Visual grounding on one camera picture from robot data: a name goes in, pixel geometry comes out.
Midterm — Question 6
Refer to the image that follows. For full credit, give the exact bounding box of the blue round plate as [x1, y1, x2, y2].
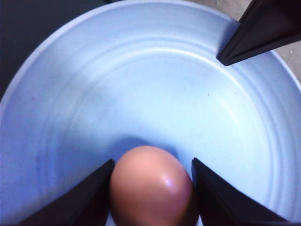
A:
[0, 0, 301, 226]

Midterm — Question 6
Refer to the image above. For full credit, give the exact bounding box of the brown egg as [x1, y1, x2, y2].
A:
[110, 145, 193, 226]

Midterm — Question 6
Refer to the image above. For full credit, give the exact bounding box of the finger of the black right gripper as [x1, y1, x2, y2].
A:
[217, 0, 301, 66]

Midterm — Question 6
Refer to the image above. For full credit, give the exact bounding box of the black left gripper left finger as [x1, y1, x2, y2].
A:
[18, 159, 115, 226]

